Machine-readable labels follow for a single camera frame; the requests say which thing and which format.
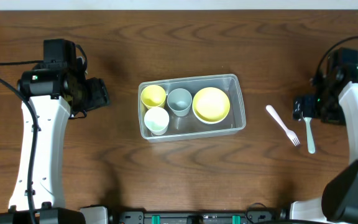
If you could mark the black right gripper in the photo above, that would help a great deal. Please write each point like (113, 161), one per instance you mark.
(308, 101)

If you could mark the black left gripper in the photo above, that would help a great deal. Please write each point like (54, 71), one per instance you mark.
(101, 95)

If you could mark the pink plastic fork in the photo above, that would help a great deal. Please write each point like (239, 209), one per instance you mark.
(290, 134)

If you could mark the mint green plastic spoon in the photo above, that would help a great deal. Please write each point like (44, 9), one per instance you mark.
(309, 135)

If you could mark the yellow plastic cup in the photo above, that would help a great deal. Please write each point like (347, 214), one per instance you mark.
(153, 96)

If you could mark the white plastic cup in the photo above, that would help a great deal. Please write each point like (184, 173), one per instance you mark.
(156, 120)

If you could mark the grey blue plastic cup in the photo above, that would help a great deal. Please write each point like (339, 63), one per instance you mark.
(179, 101)

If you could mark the clear plastic container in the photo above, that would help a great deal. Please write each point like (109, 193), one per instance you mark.
(189, 126)

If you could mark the yellow plastic bowl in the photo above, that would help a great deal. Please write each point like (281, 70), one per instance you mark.
(211, 103)

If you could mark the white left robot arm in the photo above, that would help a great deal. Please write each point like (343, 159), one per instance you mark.
(51, 98)

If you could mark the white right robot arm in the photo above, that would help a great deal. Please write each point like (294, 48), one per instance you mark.
(336, 100)

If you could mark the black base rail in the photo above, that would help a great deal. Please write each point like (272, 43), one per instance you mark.
(247, 217)

